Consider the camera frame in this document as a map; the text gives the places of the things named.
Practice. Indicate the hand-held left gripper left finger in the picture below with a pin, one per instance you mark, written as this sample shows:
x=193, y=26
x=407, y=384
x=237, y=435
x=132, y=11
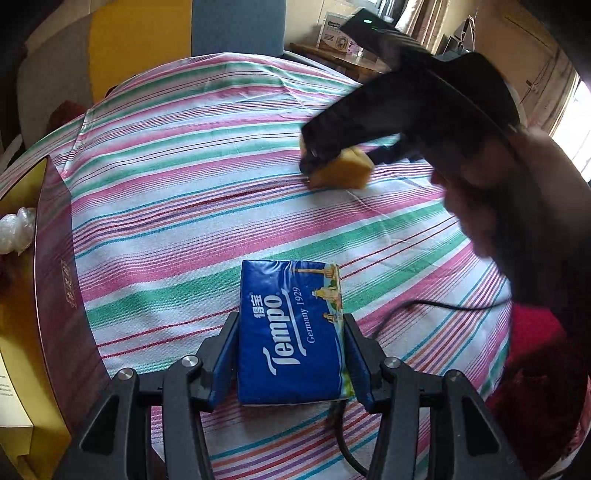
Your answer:
x=226, y=360

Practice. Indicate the person's right forearm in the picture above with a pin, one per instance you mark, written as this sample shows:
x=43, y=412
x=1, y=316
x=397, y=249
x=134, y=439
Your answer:
x=554, y=277

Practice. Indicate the person's right hand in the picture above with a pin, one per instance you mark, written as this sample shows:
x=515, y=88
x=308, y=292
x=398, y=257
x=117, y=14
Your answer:
x=485, y=217

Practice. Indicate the blue tissue packet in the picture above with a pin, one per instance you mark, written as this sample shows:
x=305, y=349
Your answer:
x=291, y=332

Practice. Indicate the gold tin box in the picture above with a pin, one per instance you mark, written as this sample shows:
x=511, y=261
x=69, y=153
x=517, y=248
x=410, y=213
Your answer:
x=60, y=300

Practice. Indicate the wooden side shelf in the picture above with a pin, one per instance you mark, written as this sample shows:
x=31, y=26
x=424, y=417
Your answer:
x=323, y=57

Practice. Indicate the striped curtain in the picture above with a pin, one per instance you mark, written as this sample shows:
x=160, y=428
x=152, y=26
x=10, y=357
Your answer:
x=434, y=18

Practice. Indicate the grey yellow blue sofa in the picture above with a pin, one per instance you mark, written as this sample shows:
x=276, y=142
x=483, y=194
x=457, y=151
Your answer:
x=138, y=37

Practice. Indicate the yellow sponge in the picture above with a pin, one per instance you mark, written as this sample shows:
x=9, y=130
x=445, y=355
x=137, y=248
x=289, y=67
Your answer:
x=344, y=173

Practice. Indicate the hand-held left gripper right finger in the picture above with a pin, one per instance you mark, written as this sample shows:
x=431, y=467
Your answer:
x=358, y=364

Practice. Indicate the window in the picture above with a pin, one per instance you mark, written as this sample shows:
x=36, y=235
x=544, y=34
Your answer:
x=572, y=120

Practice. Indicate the pale yellow box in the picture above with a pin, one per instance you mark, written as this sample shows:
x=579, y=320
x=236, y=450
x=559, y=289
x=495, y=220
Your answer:
x=14, y=415

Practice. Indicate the white plastic bag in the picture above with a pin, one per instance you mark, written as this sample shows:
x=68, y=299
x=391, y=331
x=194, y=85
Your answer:
x=16, y=230

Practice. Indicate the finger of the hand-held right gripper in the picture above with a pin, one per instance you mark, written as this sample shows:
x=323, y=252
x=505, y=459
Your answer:
x=318, y=154
x=392, y=151

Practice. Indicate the white carton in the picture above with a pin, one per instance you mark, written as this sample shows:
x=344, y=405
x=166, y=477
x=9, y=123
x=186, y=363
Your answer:
x=334, y=34

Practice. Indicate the brown plush toy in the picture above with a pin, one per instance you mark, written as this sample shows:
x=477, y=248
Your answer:
x=69, y=114

